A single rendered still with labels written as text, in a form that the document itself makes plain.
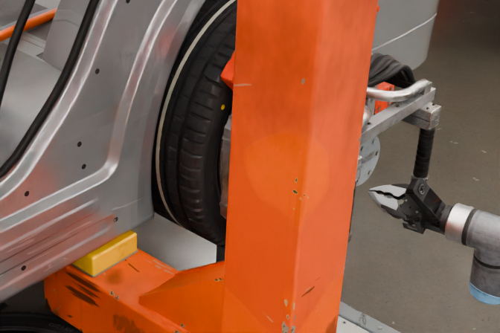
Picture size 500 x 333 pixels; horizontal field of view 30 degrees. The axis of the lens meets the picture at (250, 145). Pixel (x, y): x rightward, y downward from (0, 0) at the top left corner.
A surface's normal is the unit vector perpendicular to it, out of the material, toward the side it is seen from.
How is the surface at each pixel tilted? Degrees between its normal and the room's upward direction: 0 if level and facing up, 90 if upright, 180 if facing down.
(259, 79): 90
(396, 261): 0
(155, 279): 0
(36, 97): 7
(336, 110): 90
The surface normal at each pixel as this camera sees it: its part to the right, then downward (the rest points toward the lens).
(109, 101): 0.77, 0.34
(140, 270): 0.05, -0.87
